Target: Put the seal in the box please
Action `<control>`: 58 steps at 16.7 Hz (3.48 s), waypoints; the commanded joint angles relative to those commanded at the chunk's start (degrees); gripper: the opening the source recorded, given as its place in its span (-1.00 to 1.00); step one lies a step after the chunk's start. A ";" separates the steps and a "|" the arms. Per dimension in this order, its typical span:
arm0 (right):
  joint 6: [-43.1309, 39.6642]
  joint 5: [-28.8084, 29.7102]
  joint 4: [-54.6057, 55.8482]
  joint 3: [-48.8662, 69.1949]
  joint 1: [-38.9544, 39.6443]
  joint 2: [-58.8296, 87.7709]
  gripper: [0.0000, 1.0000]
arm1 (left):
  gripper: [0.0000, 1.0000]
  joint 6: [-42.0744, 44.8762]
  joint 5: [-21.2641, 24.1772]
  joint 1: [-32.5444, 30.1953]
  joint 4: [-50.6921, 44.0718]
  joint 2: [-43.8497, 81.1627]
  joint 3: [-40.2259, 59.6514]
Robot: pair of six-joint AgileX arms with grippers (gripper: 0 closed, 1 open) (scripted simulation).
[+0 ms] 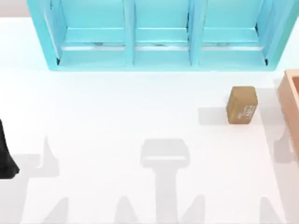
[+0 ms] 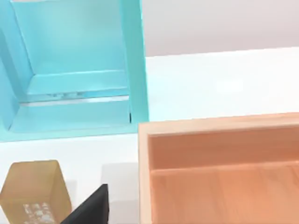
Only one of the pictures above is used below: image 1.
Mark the light blue rack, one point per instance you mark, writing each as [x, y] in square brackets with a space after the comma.
[161, 58]

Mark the brown box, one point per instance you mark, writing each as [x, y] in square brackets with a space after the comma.
[240, 107]

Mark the salmon-coloured shallow box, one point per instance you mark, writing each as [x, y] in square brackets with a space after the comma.
[289, 98]

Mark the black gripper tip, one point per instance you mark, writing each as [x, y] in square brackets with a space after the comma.
[5, 161]

